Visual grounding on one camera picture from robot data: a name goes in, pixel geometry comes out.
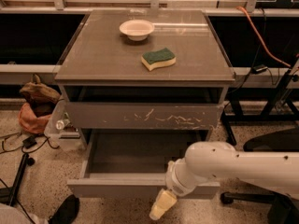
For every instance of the black metal frame stand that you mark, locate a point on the black metal frame stand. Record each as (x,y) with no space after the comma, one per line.
(278,103)

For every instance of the pink cloth bag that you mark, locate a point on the pink cloth bag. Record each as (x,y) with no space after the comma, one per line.
(29,122)

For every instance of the white bowl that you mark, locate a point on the white bowl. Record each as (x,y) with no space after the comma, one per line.
(137,30)

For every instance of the black stand leg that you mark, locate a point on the black stand leg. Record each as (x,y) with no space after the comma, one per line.
(8,195)

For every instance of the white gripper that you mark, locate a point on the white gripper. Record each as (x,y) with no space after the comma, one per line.
(173,180)

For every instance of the grey drawer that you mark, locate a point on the grey drawer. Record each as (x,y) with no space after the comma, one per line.
(143,116)
(130,163)

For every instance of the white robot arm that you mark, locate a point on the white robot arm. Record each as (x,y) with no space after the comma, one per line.
(206,161)

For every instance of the grey top drawer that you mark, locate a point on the grey top drawer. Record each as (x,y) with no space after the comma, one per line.
(143,116)

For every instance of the black office chair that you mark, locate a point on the black office chair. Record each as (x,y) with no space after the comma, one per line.
(274,143)

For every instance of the green yellow sponge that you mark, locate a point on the green yellow sponge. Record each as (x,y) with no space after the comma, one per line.
(158,59)

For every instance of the grey drawer cabinet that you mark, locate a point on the grey drawer cabinet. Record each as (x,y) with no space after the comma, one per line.
(103,56)

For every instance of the black power adapter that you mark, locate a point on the black power adapter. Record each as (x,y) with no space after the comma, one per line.
(29,142)

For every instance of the black shoe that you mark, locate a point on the black shoe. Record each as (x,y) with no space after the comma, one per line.
(67,212)

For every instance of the black power brick right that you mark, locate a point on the black power brick right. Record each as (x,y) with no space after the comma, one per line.
(258,69)

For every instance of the clear plastic bin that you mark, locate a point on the clear plastic bin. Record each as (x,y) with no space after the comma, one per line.
(61,131)

